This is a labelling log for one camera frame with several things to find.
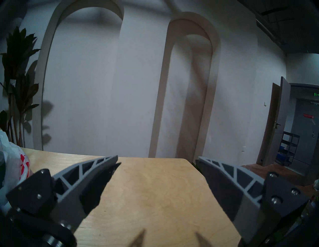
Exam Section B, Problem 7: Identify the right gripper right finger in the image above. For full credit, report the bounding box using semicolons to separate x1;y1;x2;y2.
197;156;309;247

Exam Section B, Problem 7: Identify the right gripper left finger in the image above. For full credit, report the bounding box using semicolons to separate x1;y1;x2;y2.
6;156;122;233

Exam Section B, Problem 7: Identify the white red-printed plastic bag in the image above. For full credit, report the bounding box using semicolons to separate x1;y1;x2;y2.
0;129;33;207

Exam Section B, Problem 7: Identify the black storage shelf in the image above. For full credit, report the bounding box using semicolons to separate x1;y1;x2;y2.
275;131;300;167

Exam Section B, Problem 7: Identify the grey open door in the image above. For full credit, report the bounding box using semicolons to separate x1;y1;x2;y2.
257;77;291;167

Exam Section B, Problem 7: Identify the grey hallway double door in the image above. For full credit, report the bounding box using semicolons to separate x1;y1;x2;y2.
290;83;319;176

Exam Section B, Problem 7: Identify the light wooden table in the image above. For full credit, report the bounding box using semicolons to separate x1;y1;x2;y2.
20;147;242;247

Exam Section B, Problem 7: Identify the tall dark-leaf potted plant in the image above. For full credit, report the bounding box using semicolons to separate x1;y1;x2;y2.
0;26;41;148

